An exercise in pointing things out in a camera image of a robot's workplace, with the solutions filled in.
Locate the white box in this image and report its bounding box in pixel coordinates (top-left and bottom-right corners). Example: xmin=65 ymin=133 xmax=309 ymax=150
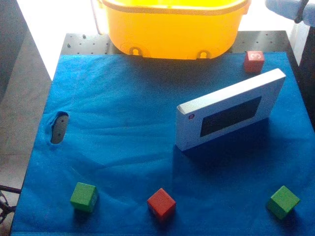
xmin=175 ymin=68 xmax=287 ymax=151

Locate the yellow plastic basket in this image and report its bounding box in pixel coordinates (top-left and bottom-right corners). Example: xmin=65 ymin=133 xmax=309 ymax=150
xmin=92 ymin=0 xmax=252 ymax=60

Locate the green cube block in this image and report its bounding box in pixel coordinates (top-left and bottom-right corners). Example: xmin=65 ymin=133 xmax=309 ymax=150
xmin=70 ymin=182 xmax=98 ymax=213
xmin=267 ymin=185 xmax=301 ymax=221

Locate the black cable bundle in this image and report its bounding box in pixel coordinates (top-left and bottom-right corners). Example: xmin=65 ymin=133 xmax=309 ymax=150
xmin=0 ymin=185 xmax=22 ymax=225

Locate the red cube block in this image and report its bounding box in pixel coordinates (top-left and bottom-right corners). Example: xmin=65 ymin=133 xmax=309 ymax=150
xmin=147 ymin=188 xmax=177 ymax=223

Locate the blue cloth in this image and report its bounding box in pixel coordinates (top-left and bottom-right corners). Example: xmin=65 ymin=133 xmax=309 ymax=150
xmin=11 ymin=51 xmax=315 ymax=236

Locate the red cube with number three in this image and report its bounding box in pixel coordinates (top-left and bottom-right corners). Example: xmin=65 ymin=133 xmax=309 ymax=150
xmin=243 ymin=51 xmax=265 ymax=74

